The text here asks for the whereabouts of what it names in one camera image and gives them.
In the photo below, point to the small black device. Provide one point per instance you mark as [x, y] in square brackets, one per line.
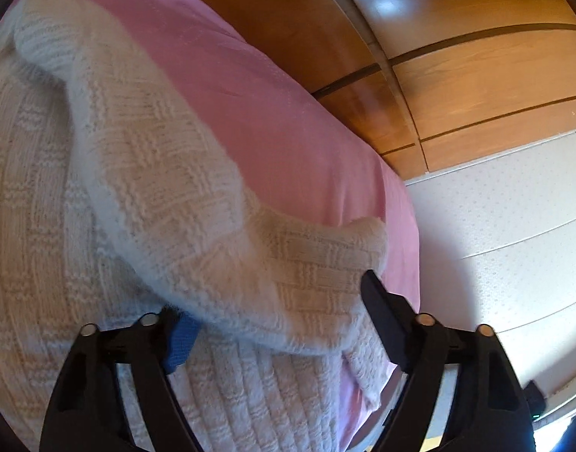
[534, 396]

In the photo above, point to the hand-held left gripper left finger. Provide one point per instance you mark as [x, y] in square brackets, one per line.
[180, 342]

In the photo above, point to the white knitted sweater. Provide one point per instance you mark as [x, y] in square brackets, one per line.
[142, 207]

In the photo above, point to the wooden wardrobe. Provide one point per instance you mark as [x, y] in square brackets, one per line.
[457, 80]

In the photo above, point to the white quilted mattress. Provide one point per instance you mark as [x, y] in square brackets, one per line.
[504, 226]

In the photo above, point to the pink bed sheet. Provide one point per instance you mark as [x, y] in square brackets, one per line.
[250, 117]

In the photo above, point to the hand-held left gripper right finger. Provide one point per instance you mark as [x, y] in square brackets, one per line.
[378, 302]

